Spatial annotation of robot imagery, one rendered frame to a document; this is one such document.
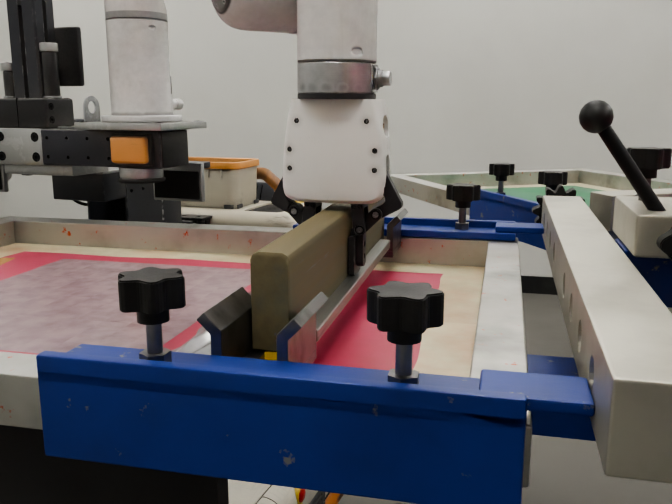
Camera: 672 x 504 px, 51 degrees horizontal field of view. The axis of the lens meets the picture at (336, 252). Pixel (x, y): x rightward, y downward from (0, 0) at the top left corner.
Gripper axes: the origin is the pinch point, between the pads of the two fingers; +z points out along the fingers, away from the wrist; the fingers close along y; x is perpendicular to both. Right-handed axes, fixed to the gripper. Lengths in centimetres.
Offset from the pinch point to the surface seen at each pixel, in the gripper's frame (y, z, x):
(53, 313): 28.0, 6.6, 6.7
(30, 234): 54, 6, -25
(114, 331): 18.8, 6.5, 10.5
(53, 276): 37.7, 6.7, -7.3
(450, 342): -12.1, 6.3, 6.2
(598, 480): -50, 103, -149
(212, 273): 19.2, 6.6, -13.3
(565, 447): -42, 103, -170
